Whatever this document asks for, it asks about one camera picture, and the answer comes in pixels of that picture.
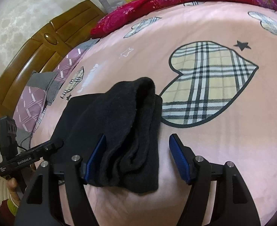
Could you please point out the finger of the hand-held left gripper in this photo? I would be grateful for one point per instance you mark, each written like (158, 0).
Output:
(52, 147)

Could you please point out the purple patterned pillow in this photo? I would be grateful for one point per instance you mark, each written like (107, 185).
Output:
(27, 106)
(70, 61)

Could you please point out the wooden headboard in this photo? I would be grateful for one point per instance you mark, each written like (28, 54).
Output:
(34, 51)

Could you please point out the grey pillow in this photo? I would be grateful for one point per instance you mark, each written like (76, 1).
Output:
(44, 82)
(89, 44)

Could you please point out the person's left hand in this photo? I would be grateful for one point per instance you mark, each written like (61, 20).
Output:
(14, 190)

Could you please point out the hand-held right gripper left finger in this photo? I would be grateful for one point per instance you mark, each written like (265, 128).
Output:
(96, 155)

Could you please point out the black pants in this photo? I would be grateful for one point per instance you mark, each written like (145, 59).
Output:
(129, 122)

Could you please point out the pink printed bed sheet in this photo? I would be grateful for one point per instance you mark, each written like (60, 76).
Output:
(223, 146)

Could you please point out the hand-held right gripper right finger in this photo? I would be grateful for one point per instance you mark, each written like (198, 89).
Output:
(179, 157)

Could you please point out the green cloth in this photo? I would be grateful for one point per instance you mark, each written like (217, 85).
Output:
(13, 208)

